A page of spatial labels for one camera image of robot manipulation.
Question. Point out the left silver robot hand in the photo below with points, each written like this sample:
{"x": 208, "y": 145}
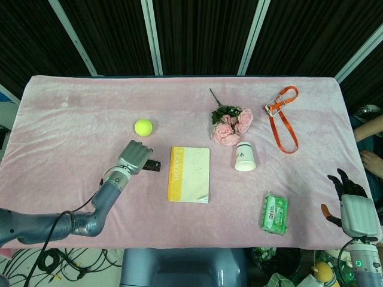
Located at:
{"x": 134, "y": 157}

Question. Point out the green plastic bag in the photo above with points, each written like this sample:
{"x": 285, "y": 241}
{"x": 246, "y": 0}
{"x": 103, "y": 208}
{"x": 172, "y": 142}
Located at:
{"x": 264, "y": 254}

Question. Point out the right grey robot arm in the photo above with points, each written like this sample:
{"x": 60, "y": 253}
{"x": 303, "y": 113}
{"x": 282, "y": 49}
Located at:
{"x": 365, "y": 263}

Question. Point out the green wet wipes pack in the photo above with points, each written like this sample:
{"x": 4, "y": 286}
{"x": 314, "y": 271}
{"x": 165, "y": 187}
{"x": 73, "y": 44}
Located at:
{"x": 273, "y": 213}

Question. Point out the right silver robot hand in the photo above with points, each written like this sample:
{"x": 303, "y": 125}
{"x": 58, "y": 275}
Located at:
{"x": 356, "y": 207}

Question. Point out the pink velvet tablecloth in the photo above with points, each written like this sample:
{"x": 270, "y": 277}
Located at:
{"x": 191, "y": 98}

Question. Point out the person's hand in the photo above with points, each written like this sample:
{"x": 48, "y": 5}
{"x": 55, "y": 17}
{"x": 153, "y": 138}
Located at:
{"x": 372, "y": 161}

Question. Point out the pink artificial rose bouquet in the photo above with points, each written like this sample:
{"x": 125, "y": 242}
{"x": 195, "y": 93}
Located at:
{"x": 232, "y": 125}

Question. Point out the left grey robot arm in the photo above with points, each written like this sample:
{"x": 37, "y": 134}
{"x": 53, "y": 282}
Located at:
{"x": 60, "y": 218}

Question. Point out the yellow white Lexicon notebook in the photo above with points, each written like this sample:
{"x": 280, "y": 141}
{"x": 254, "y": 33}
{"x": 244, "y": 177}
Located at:
{"x": 191, "y": 175}

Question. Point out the grey robot torso base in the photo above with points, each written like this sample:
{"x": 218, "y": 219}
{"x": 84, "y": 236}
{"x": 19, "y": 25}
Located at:
{"x": 184, "y": 267}

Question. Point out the white paper cup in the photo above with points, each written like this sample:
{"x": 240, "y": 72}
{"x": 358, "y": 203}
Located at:
{"x": 244, "y": 157}

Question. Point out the yellow tennis ball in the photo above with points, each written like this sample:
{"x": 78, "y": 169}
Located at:
{"x": 143, "y": 127}

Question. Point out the yellow plush toy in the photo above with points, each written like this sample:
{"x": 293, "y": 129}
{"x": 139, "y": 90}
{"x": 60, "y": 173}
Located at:
{"x": 324, "y": 273}

